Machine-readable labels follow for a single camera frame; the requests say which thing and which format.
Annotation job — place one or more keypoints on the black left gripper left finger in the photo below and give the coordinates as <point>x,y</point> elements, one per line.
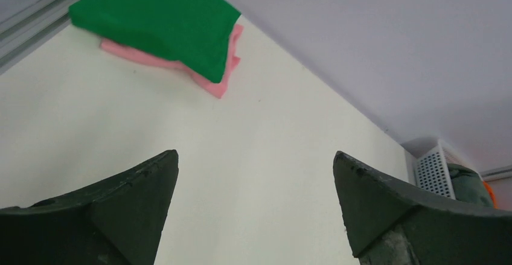
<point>118,220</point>

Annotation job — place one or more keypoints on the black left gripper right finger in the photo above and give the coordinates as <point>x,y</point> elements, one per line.
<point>389,221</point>

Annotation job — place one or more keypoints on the grey t-shirt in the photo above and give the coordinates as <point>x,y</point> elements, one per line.
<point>468,186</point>

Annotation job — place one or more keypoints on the white plastic laundry basket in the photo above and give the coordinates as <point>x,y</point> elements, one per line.
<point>431,170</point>

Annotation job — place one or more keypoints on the orange t-shirt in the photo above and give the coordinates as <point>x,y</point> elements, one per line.
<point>491,194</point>

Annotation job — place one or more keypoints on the folded green t-shirt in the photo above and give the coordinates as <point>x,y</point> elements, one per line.
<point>194,32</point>

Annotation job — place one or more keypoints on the aluminium frame rail left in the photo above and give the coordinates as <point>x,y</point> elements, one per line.
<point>26,24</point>

